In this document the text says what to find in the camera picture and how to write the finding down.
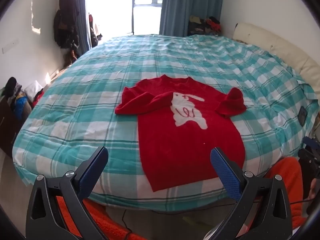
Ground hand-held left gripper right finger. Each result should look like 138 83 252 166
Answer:
210 147 293 240

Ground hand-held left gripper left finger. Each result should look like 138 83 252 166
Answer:
26 146 109 240

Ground red sweater with white rabbit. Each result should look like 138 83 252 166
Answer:
115 74 247 192

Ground heap of clothes and bags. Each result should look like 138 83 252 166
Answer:
0 77 45 120

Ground pile of clothes by curtain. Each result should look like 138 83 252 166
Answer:
187 15 223 37

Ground orange fleece garment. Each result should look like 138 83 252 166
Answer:
55 157 307 240

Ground bed with teal checked sheet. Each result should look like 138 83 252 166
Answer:
12 34 320 210

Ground cream padded headboard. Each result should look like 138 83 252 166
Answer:
232 22 320 93

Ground blue curtain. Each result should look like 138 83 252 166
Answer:
159 0 223 38
67 0 91 54

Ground glass balcony door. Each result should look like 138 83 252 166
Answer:
86 0 164 37

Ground black cable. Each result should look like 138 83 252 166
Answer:
121 207 135 235

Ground white wall plate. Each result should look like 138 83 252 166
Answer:
1 39 20 54

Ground dark coats hanging on wall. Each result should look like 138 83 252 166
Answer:
54 0 81 52

